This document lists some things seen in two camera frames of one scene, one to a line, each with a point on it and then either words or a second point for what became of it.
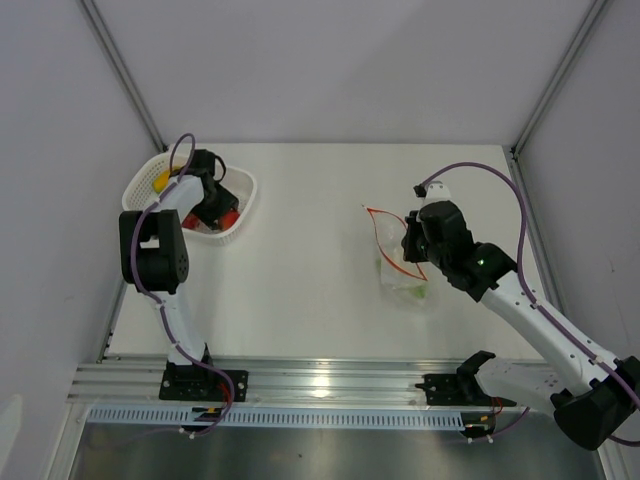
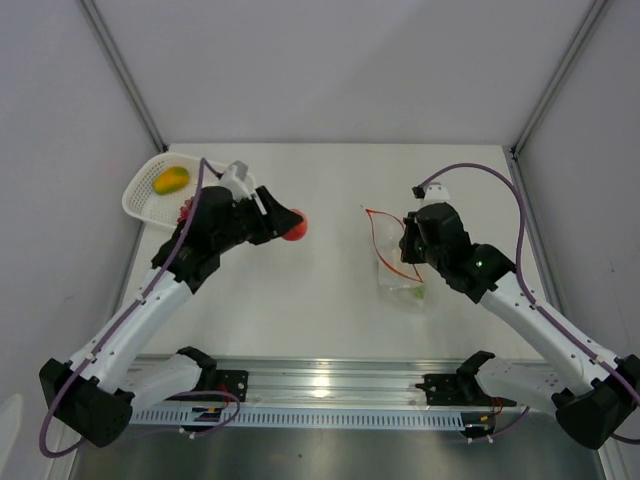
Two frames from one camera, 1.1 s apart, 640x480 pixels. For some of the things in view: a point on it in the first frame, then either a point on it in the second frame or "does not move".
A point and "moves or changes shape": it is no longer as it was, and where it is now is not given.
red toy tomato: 228,219 moves or changes shape
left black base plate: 189,382 does not move
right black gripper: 413,226 does not move
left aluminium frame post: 115,60 does not move
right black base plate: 458,389 does not move
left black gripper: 227,202 to 277,220
